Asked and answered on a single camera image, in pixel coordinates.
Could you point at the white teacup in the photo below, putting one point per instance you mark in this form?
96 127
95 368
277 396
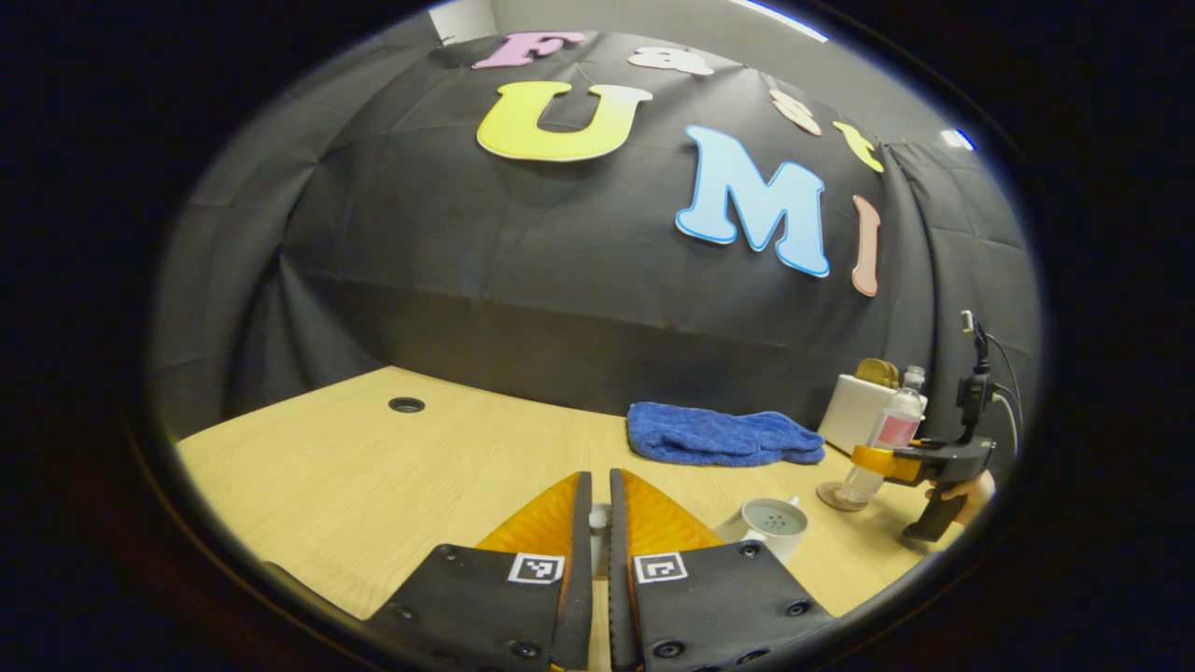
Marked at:
775 518

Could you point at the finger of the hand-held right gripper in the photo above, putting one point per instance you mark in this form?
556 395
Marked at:
910 465

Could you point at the clear water bottle pink label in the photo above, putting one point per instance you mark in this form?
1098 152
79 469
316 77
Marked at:
892 429

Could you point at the white toaster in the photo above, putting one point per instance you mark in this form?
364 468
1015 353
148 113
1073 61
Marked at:
850 411

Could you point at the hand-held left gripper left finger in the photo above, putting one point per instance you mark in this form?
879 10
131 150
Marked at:
581 560

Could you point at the long ceiling light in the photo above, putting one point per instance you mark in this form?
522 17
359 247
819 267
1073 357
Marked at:
784 20

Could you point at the small ceiling light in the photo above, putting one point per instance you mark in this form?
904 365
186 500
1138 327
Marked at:
957 139

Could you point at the brown bread slice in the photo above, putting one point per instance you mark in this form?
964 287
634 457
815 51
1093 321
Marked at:
878 372

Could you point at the black table grommet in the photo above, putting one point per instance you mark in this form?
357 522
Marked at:
407 404

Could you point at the blue towel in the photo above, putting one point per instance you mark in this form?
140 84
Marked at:
719 434

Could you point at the round brown coaster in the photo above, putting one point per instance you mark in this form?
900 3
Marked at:
836 499

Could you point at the black backdrop cloth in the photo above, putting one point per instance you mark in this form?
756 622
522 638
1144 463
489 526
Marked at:
560 280

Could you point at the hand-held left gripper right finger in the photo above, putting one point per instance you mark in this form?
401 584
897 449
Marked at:
618 560

